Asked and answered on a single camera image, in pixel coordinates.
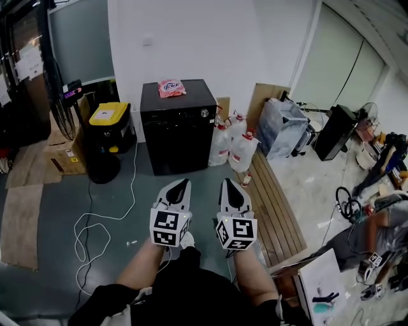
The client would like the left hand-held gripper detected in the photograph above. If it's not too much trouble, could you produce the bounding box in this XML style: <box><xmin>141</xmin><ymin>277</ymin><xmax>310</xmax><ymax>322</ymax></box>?
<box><xmin>149</xmin><ymin>178</ymin><xmax>193</xmax><ymax>248</ymax></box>

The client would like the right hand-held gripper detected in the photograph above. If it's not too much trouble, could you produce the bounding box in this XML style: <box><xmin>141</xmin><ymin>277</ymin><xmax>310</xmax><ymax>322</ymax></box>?
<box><xmin>215</xmin><ymin>177</ymin><xmax>258</xmax><ymax>251</ymax></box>

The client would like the black washing machine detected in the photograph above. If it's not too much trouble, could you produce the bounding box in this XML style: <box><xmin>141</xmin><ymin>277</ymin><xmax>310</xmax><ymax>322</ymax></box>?
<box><xmin>140</xmin><ymin>79</ymin><xmax>218</xmax><ymax>176</ymax></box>

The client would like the person's left forearm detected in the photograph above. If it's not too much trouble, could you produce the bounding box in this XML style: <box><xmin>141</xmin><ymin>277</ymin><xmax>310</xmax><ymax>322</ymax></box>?
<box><xmin>115</xmin><ymin>237</ymin><xmax>167</xmax><ymax>291</ymax></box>

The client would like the person's right forearm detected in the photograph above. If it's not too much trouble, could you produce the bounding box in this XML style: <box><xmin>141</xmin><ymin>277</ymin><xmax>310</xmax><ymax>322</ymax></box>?
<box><xmin>231</xmin><ymin>244</ymin><xmax>279</xmax><ymax>307</ymax></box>

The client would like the wooden slat board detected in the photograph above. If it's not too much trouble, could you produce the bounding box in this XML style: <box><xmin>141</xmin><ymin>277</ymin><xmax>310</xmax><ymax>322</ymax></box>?
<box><xmin>235</xmin><ymin>148</ymin><xmax>308</xmax><ymax>269</ymax></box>

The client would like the clear jug with red cap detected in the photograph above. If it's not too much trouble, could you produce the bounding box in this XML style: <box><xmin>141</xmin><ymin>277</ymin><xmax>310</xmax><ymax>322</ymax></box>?
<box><xmin>208</xmin><ymin>123</ymin><xmax>233</xmax><ymax>167</ymax></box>
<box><xmin>226</xmin><ymin>110</ymin><xmax>248</xmax><ymax>141</ymax></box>
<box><xmin>228</xmin><ymin>131</ymin><xmax>259</xmax><ymax>173</ymax></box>

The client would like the person's white shoe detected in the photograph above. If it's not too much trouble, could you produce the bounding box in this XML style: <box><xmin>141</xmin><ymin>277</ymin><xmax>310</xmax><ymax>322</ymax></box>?
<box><xmin>179</xmin><ymin>231</ymin><xmax>196</xmax><ymax>250</ymax></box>

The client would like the black round stand base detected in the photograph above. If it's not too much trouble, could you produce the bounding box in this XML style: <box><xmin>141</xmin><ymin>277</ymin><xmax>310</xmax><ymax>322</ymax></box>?
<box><xmin>87</xmin><ymin>150</ymin><xmax>122</xmax><ymax>185</ymax></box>

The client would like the plastic-wrapped grey appliance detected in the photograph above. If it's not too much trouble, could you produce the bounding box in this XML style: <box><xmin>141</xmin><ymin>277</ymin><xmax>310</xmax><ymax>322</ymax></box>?
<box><xmin>256</xmin><ymin>98</ymin><xmax>310</xmax><ymax>160</ymax></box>

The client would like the small leaning cardboard sheet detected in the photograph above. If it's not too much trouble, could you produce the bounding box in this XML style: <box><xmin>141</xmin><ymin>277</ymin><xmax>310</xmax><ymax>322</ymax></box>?
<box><xmin>216</xmin><ymin>96</ymin><xmax>231</xmax><ymax>121</ymax></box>

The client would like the black bin with yellow lid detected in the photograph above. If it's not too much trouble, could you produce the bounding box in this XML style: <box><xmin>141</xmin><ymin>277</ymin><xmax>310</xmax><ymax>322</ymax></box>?
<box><xmin>88</xmin><ymin>102</ymin><xmax>135</xmax><ymax>154</ymax></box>

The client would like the person's black clothing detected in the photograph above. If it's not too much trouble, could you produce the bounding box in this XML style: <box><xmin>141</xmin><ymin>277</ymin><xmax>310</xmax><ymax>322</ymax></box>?
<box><xmin>68</xmin><ymin>246</ymin><xmax>314</xmax><ymax>326</ymax></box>

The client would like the pink detergent bag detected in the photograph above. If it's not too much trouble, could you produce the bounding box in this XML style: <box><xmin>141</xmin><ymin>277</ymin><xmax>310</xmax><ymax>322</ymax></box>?
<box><xmin>157</xmin><ymin>78</ymin><xmax>187</xmax><ymax>99</ymax></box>

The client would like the tall leaning cardboard sheet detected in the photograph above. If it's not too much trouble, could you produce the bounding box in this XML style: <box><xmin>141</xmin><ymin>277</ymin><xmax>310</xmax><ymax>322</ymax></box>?
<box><xmin>246</xmin><ymin>83</ymin><xmax>292</xmax><ymax>132</ymax></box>

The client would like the brown cardboard box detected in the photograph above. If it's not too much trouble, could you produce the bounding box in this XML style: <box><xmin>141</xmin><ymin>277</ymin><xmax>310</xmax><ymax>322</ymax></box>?
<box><xmin>42</xmin><ymin>94</ymin><xmax>91</xmax><ymax>176</ymax></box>

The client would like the black cabinet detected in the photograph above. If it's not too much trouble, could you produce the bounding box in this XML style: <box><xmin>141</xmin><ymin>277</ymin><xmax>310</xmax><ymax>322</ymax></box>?
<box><xmin>313</xmin><ymin>104</ymin><xmax>358</xmax><ymax>162</ymax></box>

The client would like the white board with tools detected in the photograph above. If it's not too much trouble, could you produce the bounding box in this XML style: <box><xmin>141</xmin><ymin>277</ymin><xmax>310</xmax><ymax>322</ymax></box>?
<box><xmin>298</xmin><ymin>248</ymin><xmax>350</xmax><ymax>326</ymax></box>

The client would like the black floor fan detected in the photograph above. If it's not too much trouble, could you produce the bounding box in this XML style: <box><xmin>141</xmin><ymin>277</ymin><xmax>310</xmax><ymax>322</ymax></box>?
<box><xmin>47</xmin><ymin>57</ymin><xmax>81</xmax><ymax>141</ymax></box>

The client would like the black device with pink panel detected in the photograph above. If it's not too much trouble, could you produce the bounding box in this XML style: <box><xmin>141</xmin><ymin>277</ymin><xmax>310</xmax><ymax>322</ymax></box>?
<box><xmin>62</xmin><ymin>79</ymin><xmax>85</xmax><ymax>100</ymax></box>

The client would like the flat brown cardboard sheet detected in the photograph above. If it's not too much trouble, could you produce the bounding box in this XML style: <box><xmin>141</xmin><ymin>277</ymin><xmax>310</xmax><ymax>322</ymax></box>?
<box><xmin>4</xmin><ymin>139</ymin><xmax>64</xmax><ymax>189</ymax></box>
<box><xmin>0</xmin><ymin>183</ymin><xmax>45</xmax><ymax>271</ymax></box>

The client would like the small standing fan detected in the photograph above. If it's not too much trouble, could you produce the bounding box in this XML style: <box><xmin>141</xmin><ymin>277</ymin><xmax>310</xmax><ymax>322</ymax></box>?
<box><xmin>355</xmin><ymin>102</ymin><xmax>379</xmax><ymax>143</ymax></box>

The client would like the grey glass panel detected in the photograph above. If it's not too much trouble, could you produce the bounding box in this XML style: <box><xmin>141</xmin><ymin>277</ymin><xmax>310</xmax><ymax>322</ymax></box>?
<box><xmin>47</xmin><ymin>0</ymin><xmax>116</xmax><ymax>86</ymax></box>

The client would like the black metal rack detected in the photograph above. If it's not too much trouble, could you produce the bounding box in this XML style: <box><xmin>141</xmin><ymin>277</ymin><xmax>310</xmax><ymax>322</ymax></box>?
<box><xmin>0</xmin><ymin>0</ymin><xmax>57</xmax><ymax>149</ymax></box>

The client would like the white floor cable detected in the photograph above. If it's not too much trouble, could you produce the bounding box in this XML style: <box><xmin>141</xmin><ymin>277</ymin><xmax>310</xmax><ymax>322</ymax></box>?
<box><xmin>73</xmin><ymin>135</ymin><xmax>139</xmax><ymax>297</ymax></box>

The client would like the black coiled cable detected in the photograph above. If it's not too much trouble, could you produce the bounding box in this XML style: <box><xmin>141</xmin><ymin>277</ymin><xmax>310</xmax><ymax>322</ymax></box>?
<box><xmin>335</xmin><ymin>185</ymin><xmax>363</xmax><ymax>223</ymax></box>

